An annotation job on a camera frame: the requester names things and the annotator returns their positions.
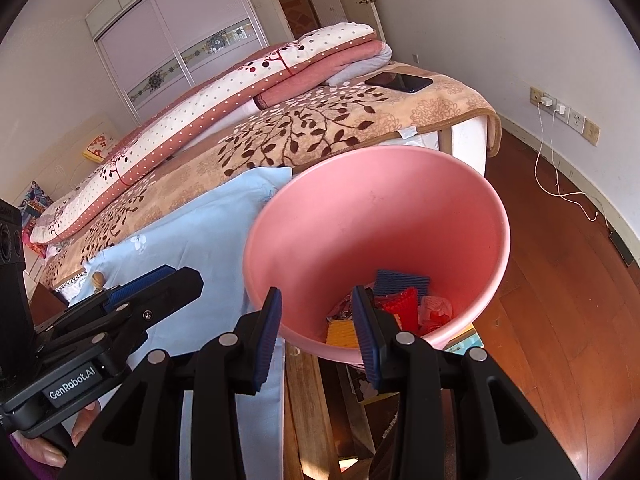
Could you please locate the blue ribbed foam piece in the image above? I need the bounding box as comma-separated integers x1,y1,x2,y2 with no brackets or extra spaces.
374,269,432,302

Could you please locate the pink plastic bucket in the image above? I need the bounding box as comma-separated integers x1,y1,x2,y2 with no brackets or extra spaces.
243,146,511,366

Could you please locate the cream headboard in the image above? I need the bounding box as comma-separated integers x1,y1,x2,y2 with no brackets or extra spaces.
0,112,121,211

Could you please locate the light blue cloth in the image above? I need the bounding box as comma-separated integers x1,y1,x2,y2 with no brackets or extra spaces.
67,166,293,480

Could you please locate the red foam net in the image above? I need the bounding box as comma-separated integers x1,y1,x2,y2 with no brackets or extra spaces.
375,287,422,334

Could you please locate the yellow floral pillow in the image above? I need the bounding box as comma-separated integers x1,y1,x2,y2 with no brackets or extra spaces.
82,132,119,163

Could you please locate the white wardrobe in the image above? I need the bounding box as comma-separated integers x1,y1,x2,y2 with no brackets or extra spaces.
85,0,271,126

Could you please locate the white charging cable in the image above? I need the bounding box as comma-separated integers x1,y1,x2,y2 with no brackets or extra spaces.
534,105,613,222

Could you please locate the brown wooden nightstand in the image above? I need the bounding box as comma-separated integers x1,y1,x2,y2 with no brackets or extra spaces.
27,280,71,332

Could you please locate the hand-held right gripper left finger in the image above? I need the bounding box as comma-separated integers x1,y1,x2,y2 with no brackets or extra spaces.
72,286,283,480

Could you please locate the wooden stool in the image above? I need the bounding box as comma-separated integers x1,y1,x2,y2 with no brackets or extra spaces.
282,345,376,480

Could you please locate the grey folded sheet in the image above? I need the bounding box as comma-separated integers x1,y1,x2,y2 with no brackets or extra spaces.
327,42,393,86

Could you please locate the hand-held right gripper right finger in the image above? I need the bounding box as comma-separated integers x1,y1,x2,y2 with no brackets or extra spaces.
350,285,583,480

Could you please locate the black device on floor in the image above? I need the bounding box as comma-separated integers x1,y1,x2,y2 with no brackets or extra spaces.
607,229,636,267

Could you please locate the tan leaf-print blanket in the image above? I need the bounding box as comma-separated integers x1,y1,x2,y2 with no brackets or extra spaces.
40,62,502,286

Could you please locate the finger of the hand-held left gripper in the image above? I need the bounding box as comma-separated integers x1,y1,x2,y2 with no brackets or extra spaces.
102,266,204,358
32,280,151,346

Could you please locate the white mattress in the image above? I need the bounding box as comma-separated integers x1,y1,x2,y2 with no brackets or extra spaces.
372,127,451,153

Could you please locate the red clear plastic wrapper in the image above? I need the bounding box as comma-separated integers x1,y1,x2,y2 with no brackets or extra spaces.
417,295,455,336

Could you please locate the black smartphone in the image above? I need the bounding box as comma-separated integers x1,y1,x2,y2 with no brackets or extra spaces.
364,72,434,94

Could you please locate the patterned wrapper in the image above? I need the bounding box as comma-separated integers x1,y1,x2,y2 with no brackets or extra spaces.
327,296,357,322

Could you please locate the person's left hand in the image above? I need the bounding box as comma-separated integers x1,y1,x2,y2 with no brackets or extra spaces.
10,402,104,471

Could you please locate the white dotted folded quilt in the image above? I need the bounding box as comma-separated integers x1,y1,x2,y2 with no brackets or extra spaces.
30,22,393,243

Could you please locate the patterned cardboard box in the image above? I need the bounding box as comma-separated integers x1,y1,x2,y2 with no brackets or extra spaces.
445,327,482,357

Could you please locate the white bed frame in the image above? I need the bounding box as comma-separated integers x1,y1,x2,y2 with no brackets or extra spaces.
437,115,488,179

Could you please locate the colourful printed pillow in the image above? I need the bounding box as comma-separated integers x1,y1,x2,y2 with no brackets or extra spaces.
17,180,56,221

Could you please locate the pink folded blanket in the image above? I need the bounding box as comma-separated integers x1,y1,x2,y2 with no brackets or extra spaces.
255,40,386,110

